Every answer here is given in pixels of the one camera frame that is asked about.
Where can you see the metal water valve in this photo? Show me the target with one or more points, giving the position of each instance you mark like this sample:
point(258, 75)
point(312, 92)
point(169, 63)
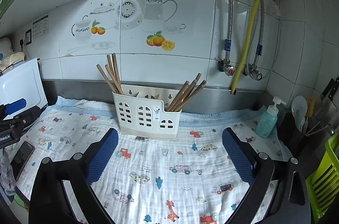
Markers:
point(252, 71)

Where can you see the black smartphone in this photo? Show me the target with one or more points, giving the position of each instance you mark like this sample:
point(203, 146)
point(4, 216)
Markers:
point(21, 158)

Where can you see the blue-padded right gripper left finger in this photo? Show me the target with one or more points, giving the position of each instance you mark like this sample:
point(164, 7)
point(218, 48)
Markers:
point(98, 154)

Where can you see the green plastic dish rack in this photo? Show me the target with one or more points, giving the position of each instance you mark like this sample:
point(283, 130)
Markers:
point(322, 184)

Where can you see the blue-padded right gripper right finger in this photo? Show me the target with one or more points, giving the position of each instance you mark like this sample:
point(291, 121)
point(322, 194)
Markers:
point(241, 154)

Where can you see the white appliance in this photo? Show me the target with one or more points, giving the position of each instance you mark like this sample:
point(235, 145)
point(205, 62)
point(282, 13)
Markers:
point(22, 86)

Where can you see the white ladle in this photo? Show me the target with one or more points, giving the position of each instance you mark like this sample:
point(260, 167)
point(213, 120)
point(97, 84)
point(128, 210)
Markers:
point(299, 110)

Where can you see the wooden chopstick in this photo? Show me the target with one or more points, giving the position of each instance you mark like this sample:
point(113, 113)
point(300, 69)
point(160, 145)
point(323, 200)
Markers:
point(108, 69)
point(189, 98)
point(179, 94)
point(112, 87)
point(204, 82)
point(110, 63)
point(185, 94)
point(198, 78)
point(116, 71)

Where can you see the cream plastic utensil holder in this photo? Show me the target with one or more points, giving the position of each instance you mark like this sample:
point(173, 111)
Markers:
point(141, 111)

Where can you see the teal soap pump bottle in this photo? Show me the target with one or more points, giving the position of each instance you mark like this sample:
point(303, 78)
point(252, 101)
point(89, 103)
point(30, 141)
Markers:
point(269, 118)

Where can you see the black-handled kitchen knife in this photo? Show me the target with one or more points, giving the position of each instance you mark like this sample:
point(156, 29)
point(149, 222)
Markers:
point(330, 90)

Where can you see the wall socket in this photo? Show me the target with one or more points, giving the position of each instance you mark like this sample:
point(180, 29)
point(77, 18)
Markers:
point(28, 37)

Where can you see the black utensil container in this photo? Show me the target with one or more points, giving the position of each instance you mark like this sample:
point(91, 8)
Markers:
point(298, 142)

